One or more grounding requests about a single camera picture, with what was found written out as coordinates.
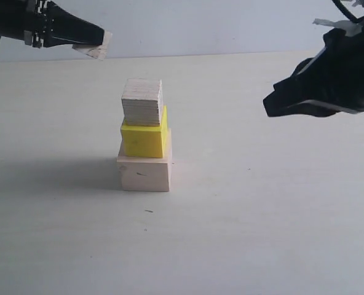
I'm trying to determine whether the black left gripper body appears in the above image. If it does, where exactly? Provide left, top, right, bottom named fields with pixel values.
left=0, top=1, right=55, bottom=48

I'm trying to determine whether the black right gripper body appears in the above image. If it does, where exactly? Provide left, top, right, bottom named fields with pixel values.
left=292, top=0, right=364, bottom=117

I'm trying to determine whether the small wooden cube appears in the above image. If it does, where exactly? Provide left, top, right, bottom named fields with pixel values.
left=72, top=31, right=113, bottom=61

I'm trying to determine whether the medium wooden cube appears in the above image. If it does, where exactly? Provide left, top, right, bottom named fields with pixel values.
left=121, top=78, right=164, bottom=127

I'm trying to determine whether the yellow foam cube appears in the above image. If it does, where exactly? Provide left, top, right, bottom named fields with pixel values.
left=120, top=106, right=170, bottom=159

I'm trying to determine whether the large wooden cube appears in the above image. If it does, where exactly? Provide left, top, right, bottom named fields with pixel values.
left=116, top=128, right=173, bottom=192

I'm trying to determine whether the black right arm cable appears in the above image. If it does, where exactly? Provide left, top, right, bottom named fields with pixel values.
left=332, top=0, right=364, bottom=24

